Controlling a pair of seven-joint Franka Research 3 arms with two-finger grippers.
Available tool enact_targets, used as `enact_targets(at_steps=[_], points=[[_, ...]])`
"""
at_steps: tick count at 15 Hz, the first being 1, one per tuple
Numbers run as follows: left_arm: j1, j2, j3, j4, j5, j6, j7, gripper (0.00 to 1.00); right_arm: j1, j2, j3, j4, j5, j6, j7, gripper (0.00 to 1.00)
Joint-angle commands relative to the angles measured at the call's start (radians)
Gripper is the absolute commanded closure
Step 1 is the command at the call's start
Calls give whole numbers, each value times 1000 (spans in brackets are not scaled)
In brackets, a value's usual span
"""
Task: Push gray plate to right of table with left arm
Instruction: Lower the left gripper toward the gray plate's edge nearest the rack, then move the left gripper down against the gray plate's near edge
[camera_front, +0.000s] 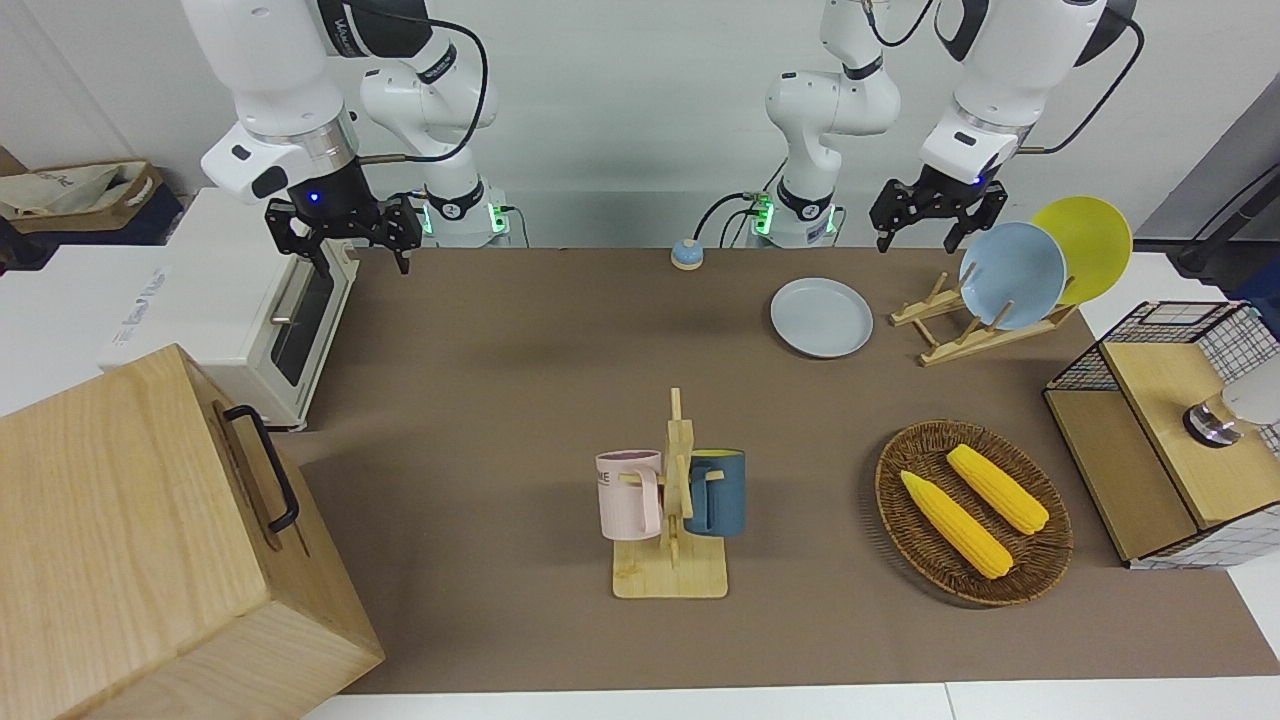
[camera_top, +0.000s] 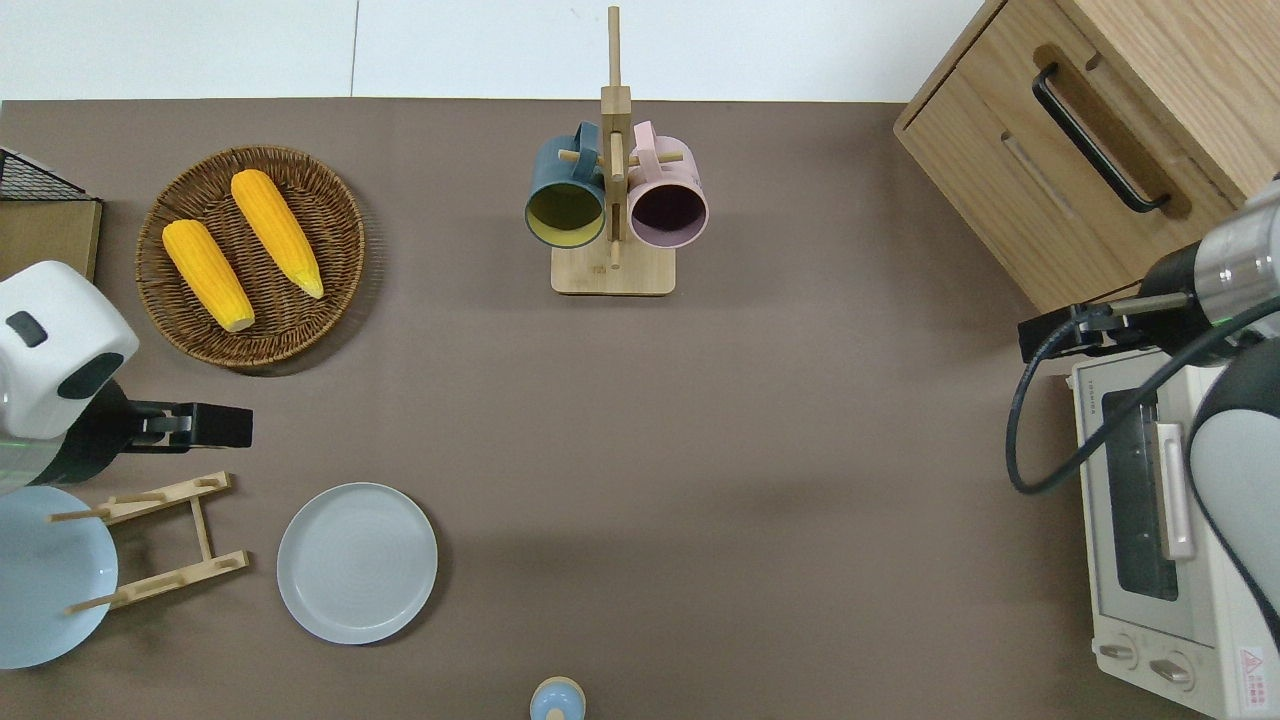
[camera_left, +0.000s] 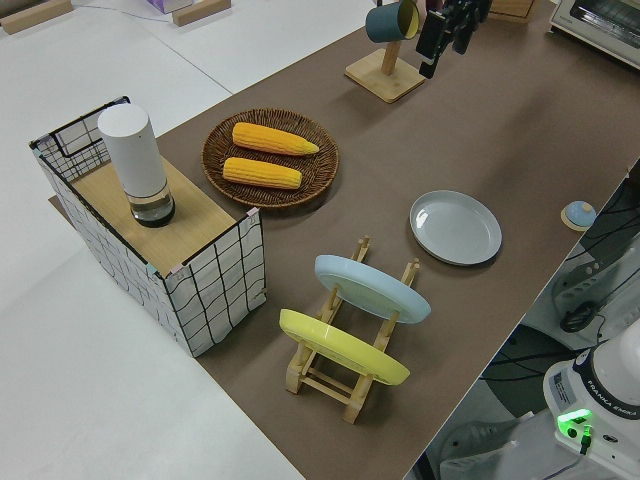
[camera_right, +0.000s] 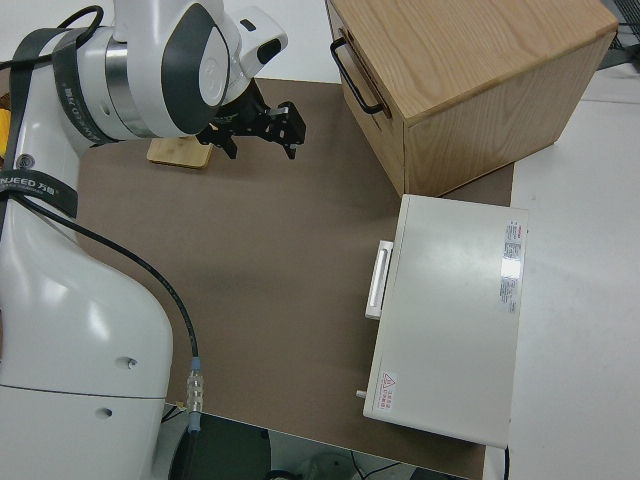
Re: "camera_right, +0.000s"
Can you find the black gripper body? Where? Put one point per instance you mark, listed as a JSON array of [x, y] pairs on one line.
[[245, 117]]

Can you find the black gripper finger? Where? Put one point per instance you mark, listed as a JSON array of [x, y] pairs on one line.
[[225, 140], [290, 127]]

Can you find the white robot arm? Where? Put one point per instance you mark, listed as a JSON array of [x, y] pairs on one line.
[[75, 325]]

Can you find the small bamboo board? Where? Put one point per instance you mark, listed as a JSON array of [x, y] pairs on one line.
[[180, 152]]

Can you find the brown table mat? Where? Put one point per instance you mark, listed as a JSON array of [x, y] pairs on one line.
[[275, 260]]

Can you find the wooden drawer cabinet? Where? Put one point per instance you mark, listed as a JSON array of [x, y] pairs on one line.
[[475, 100]]

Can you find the yellow object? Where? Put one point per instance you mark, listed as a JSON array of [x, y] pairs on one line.
[[4, 130]]

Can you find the white countertop oven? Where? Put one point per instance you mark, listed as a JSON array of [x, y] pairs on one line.
[[450, 310]]

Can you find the black round base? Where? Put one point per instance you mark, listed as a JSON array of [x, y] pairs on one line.
[[230, 450]]

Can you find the gray round object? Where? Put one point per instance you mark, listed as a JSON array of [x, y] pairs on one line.
[[330, 465]]

